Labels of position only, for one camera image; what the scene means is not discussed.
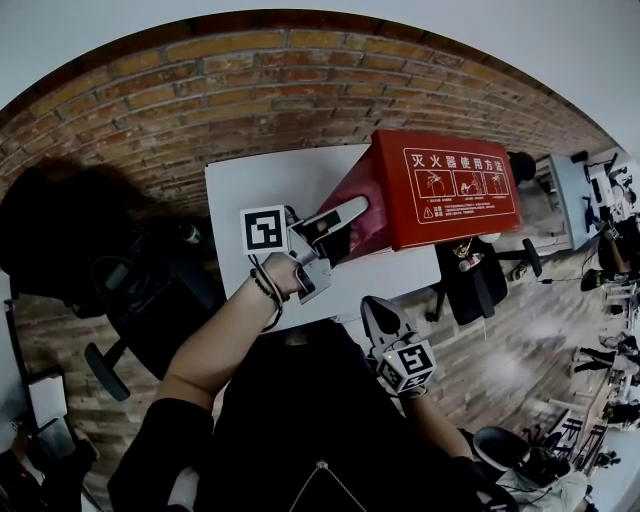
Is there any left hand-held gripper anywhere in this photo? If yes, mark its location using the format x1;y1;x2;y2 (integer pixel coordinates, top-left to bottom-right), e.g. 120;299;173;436
239;196;371;307

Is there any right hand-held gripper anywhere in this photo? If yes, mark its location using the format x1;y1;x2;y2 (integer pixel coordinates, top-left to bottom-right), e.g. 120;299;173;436
360;295;439;399

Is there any red fire extinguisher box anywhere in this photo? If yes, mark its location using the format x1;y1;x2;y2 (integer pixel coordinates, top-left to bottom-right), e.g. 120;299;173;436
314;128;524;264

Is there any person's left forearm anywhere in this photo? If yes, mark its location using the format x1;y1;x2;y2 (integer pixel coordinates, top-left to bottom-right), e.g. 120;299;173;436
159;284;281;417

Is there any person's right forearm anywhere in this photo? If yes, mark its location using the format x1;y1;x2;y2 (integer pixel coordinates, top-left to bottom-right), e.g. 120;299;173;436
404;392;474;459

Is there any person's left hand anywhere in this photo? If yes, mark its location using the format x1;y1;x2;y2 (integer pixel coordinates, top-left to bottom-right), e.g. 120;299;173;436
259;250;304;299

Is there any person's black clothing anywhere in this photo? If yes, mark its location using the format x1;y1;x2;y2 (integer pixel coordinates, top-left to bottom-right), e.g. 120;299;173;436
107;319;506;512

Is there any white office desk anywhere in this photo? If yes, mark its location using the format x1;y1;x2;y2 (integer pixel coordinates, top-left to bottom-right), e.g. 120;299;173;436
547;152;609;252

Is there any black office chair with bags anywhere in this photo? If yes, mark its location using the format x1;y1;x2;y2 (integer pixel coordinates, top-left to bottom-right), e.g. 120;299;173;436
0;164;226;402

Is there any black box with papers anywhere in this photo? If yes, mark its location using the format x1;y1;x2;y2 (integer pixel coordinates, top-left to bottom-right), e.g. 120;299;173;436
27;374;69;432

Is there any black beaded bracelet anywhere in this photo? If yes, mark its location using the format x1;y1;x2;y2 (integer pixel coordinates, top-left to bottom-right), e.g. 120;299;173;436
248;267;292;332

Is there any silver chain necklace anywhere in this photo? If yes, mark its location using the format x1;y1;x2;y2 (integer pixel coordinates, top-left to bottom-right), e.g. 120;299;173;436
289;460;374;512

